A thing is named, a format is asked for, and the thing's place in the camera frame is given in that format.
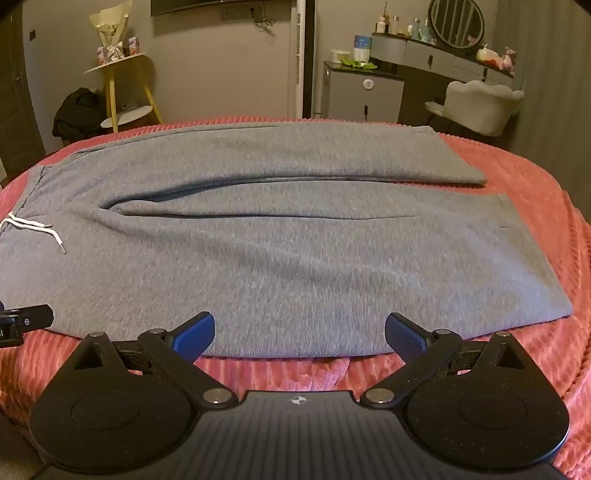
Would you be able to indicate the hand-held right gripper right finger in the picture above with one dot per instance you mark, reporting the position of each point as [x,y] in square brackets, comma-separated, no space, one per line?
[406,333]

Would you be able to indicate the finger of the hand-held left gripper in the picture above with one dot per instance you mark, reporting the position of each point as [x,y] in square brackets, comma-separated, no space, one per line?
[38,317]

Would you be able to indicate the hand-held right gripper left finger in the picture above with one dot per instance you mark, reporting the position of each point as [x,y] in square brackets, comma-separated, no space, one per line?
[196,333]

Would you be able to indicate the grey pants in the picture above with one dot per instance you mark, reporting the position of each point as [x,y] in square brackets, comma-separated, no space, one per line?
[277,240]

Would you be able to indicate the pink ribbed blanket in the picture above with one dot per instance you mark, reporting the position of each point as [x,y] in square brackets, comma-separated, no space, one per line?
[531,194]

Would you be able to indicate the black bag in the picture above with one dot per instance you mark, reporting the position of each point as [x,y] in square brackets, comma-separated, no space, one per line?
[76,113]

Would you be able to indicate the dark door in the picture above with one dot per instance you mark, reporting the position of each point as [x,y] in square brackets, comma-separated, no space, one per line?
[18,101]

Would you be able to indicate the grey bedside cabinet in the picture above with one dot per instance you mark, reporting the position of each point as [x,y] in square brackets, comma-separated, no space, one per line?
[364,99]

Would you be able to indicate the yellow two-tier side table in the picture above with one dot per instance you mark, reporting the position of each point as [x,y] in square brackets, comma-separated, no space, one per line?
[113,83]

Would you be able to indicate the green packets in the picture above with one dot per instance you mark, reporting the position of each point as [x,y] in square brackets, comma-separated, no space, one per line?
[362,65]

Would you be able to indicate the grey vanity desk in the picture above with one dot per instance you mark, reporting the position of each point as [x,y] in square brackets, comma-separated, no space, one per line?
[443,57]

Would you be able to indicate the white box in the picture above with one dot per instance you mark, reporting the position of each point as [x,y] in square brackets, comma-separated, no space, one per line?
[340,55]

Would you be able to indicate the blue white tissue pack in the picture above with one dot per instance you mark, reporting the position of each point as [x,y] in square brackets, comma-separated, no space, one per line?
[363,48]

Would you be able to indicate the white plush toy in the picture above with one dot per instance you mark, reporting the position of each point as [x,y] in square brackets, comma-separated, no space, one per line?
[489,56]

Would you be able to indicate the pink plush toy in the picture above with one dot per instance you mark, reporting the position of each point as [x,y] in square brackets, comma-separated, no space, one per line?
[509,60]

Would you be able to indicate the white tower appliance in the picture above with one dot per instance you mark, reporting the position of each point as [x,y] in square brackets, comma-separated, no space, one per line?
[301,60]

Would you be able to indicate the cream wrapped bouquet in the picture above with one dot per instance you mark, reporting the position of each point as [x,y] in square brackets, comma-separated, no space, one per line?
[111,23]

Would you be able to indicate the teal cosmetic bottle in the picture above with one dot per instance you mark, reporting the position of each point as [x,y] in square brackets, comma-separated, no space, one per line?
[425,30]

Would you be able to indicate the round black mirror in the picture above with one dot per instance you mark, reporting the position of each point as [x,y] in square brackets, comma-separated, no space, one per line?
[455,23]

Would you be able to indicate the black wall television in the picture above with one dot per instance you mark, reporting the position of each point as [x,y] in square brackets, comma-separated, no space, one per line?
[207,7]

